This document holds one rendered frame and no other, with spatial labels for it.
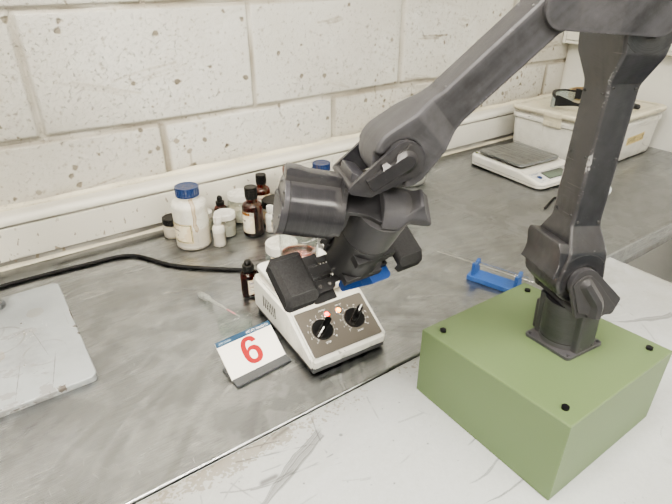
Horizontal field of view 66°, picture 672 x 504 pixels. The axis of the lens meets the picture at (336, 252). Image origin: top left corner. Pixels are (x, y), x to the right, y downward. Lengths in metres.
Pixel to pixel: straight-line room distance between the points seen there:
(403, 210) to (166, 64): 0.78
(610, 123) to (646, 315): 0.50
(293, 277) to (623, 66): 0.37
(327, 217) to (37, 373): 0.53
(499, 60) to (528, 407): 0.35
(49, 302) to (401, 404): 0.62
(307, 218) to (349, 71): 0.95
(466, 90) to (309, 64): 0.86
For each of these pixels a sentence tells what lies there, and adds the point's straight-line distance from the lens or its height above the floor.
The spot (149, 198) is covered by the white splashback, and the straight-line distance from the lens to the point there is 1.17.
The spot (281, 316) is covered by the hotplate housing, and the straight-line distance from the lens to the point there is 0.79.
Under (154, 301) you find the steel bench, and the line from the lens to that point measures 0.96.
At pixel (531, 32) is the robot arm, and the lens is 0.52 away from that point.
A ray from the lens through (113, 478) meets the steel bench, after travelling 0.69.
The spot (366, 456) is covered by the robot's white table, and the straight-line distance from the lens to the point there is 0.66.
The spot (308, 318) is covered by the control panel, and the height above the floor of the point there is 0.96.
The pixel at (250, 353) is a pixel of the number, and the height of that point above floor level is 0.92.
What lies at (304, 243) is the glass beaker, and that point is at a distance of 0.77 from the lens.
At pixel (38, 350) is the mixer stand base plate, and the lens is 0.90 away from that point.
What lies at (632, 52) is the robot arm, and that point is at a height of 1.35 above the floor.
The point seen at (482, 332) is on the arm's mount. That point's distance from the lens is 0.69.
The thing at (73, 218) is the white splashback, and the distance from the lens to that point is 1.15.
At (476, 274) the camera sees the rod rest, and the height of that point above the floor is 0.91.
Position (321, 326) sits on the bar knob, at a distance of 0.74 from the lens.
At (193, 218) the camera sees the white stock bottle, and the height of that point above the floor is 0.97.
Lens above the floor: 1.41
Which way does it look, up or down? 29 degrees down
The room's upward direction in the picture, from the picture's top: straight up
